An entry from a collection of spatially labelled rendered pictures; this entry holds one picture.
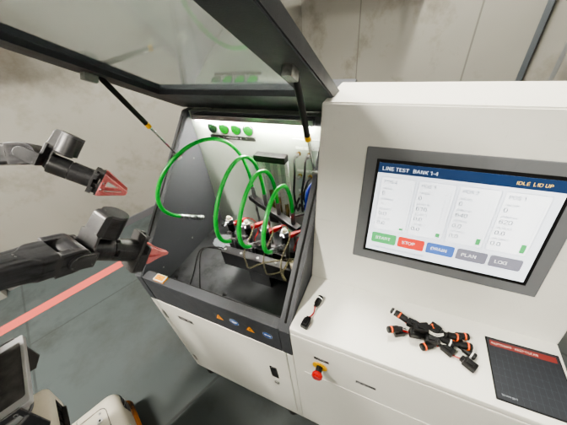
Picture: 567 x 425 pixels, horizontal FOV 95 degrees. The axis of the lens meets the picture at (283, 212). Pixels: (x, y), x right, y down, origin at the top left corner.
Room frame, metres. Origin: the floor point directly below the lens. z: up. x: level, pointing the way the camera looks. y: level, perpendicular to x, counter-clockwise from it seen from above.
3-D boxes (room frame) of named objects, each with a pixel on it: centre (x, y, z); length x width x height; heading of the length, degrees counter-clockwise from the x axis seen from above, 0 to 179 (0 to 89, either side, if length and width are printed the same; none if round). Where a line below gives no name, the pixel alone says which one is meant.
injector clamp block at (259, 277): (0.75, 0.11, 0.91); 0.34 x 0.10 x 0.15; 62
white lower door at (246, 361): (0.58, 0.34, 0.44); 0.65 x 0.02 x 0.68; 62
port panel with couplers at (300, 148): (0.93, -0.12, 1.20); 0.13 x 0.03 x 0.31; 62
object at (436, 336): (0.33, -0.37, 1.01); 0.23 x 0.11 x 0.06; 62
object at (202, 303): (0.60, 0.33, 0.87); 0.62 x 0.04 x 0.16; 62
